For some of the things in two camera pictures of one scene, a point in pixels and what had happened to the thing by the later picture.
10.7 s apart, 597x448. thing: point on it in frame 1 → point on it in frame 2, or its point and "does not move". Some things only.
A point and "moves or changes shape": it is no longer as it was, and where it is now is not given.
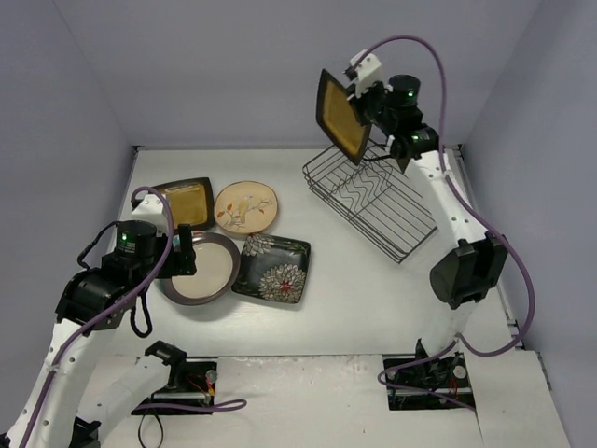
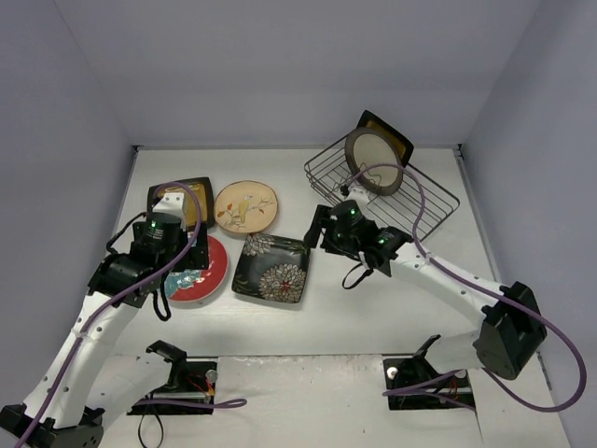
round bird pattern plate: [246, 206] does not move
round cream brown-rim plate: [217, 268] → [367, 147]
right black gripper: [364, 108] → [324, 231]
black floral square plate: [273, 268] does not move
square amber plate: [191, 203] does not move
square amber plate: [340, 118] moves or changes shape
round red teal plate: [196, 235] moves or changes shape
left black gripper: [182, 260] → [198, 252]
